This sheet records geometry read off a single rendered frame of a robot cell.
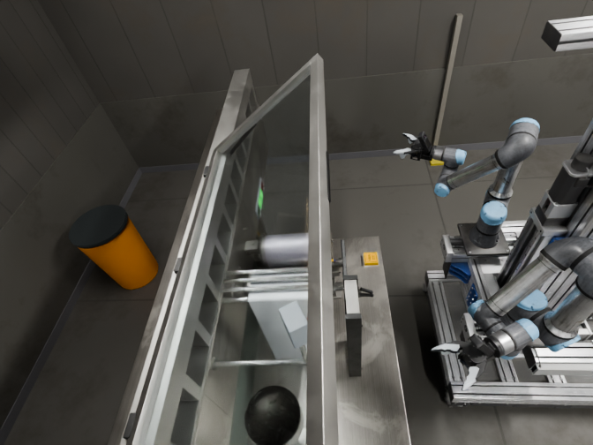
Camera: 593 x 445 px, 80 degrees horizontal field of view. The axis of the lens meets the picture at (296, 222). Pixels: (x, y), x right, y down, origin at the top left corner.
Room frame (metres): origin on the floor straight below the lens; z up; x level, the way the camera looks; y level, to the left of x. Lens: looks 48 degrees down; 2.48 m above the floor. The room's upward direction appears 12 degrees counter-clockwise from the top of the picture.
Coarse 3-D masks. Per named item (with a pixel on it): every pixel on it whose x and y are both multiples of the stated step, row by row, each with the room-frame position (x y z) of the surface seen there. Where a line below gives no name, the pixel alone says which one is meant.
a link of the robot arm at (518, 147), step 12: (516, 144) 1.11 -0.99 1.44; (528, 144) 1.10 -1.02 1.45; (492, 156) 1.15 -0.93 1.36; (504, 156) 1.10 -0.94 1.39; (516, 156) 1.08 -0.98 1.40; (528, 156) 1.08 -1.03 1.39; (468, 168) 1.21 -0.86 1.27; (480, 168) 1.16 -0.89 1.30; (492, 168) 1.12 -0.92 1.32; (504, 168) 1.09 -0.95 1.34; (444, 180) 1.26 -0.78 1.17; (456, 180) 1.21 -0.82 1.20; (468, 180) 1.17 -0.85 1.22; (444, 192) 1.21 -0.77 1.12
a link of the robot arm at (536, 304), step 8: (528, 296) 0.62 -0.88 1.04; (536, 296) 0.61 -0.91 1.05; (544, 296) 0.61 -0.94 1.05; (520, 304) 0.60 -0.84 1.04; (528, 304) 0.59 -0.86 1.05; (536, 304) 0.58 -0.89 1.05; (544, 304) 0.57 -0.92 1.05; (512, 312) 0.61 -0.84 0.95; (520, 312) 0.58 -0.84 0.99; (528, 312) 0.57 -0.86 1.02; (536, 312) 0.55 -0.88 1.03; (544, 312) 0.55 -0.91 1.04
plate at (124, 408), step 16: (208, 144) 1.58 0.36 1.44; (192, 192) 1.23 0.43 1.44; (176, 240) 0.97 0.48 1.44; (176, 256) 0.89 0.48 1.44; (160, 288) 0.75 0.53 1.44; (160, 304) 0.69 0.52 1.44; (144, 336) 0.58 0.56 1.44; (144, 352) 0.52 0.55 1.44; (128, 384) 0.43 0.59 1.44; (128, 400) 0.39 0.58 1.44; (112, 432) 0.31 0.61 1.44
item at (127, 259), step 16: (96, 208) 2.20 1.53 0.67; (112, 208) 2.16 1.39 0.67; (80, 224) 2.05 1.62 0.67; (96, 224) 2.01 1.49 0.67; (112, 224) 1.98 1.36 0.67; (128, 224) 2.00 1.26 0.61; (80, 240) 1.88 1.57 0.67; (96, 240) 1.85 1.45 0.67; (112, 240) 1.85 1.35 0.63; (128, 240) 1.92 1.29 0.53; (96, 256) 1.82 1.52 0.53; (112, 256) 1.82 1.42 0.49; (128, 256) 1.87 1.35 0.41; (144, 256) 1.95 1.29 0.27; (112, 272) 1.83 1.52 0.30; (128, 272) 1.84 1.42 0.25; (144, 272) 1.89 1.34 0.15; (128, 288) 1.85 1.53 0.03
